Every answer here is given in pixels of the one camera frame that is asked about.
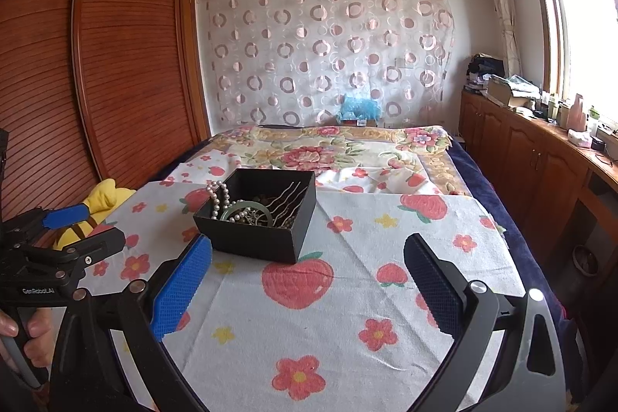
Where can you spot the floral bed quilt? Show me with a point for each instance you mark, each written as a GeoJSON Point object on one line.
{"type": "Point", "coordinates": [422, 152]}

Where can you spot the green jade bangle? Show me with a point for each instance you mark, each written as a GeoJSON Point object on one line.
{"type": "Point", "coordinates": [249, 212]}

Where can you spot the clutter on cabinet top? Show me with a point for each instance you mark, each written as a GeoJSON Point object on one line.
{"type": "Point", "coordinates": [531, 98]}

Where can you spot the person's left hand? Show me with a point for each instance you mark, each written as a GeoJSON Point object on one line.
{"type": "Point", "coordinates": [39, 349]}

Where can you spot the white fruit-print cloth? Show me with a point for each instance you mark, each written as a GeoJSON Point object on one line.
{"type": "Point", "coordinates": [344, 328]}

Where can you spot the pink circle-pattern curtain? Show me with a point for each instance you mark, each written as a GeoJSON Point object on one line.
{"type": "Point", "coordinates": [296, 62]}

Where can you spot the brown wooden side cabinet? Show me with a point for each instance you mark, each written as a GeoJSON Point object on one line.
{"type": "Point", "coordinates": [538, 174]}

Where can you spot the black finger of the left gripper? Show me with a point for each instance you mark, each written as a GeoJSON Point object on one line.
{"type": "Point", "coordinates": [95, 248]}

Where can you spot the black jewelry box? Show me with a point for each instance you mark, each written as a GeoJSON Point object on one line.
{"type": "Point", "coordinates": [278, 244]}

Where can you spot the dark-padded right gripper right finger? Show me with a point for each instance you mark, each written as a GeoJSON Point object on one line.
{"type": "Point", "coordinates": [527, 374]}

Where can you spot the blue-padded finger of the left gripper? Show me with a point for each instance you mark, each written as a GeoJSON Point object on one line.
{"type": "Point", "coordinates": [65, 217]}

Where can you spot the wooden window frame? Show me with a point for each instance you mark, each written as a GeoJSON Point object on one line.
{"type": "Point", "coordinates": [555, 46]}

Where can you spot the blue plastic bag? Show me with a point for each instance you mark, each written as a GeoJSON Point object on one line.
{"type": "Point", "coordinates": [358, 109]}

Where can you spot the yellow plush toy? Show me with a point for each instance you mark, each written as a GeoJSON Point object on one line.
{"type": "Point", "coordinates": [103, 199]}

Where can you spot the brown wooden wardrobe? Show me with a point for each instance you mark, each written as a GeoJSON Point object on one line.
{"type": "Point", "coordinates": [95, 89]}

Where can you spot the metal hair pins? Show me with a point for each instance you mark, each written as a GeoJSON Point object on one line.
{"type": "Point", "coordinates": [282, 208]}

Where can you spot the dark blue bed sheet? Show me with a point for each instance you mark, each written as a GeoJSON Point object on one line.
{"type": "Point", "coordinates": [531, 273]}

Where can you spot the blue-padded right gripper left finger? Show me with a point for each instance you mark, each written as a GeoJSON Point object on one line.
{"type": "Point", "coordinates": [87, 373]}

